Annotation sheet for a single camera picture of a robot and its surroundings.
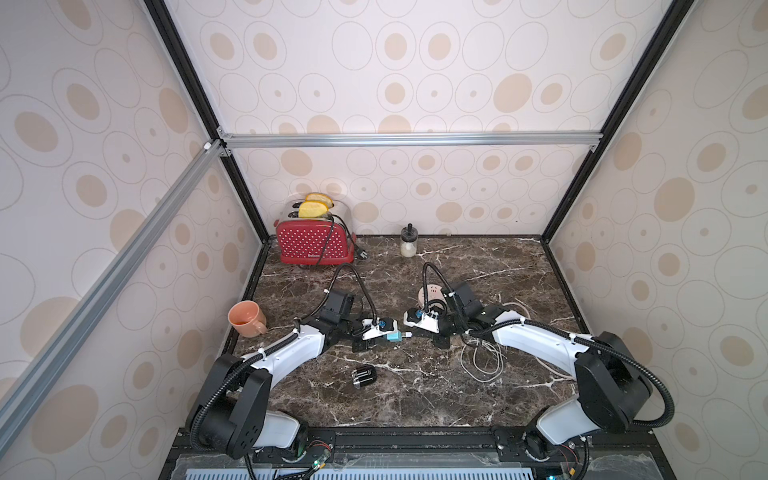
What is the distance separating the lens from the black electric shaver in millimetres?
830

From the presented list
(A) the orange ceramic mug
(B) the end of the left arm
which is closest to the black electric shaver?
(B) the end of the left arm

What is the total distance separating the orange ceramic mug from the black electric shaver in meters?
0.31

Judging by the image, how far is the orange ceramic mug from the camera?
2.93 ft
